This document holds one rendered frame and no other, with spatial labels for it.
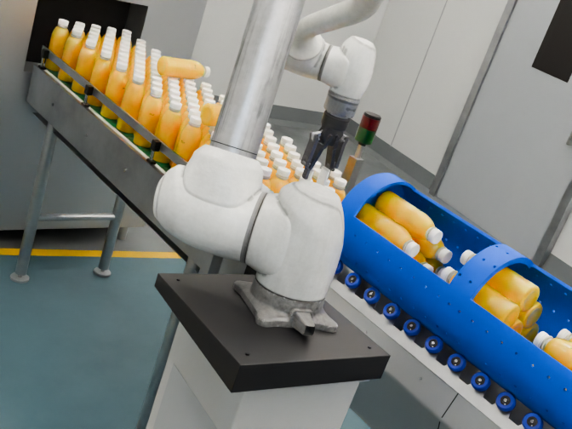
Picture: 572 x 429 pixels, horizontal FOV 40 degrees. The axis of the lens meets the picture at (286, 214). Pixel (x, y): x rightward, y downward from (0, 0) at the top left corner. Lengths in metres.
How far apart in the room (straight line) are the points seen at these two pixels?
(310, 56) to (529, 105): 4.18
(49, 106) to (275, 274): 1.90
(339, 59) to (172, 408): 0.99
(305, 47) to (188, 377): 0.90
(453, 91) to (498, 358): 5.04
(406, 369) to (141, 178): 1.16
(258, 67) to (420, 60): 5.51
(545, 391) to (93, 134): 1.87
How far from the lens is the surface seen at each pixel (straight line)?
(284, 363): 1.49
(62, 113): 3.22
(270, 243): 1.57
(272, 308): 1.62
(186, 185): 1.60
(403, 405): 2.06
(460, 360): 1.96
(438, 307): 1.93
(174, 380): 1.80
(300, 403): 1.67
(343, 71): 2.14
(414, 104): 7.05
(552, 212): 5.97
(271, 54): 1.62
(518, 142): 6.20
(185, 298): 1.62
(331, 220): 1.57
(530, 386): 1.83
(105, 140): 2.92
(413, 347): 2.03
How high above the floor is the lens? 1.81
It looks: 21 degrees down
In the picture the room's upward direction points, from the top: 19 degrees clockwise
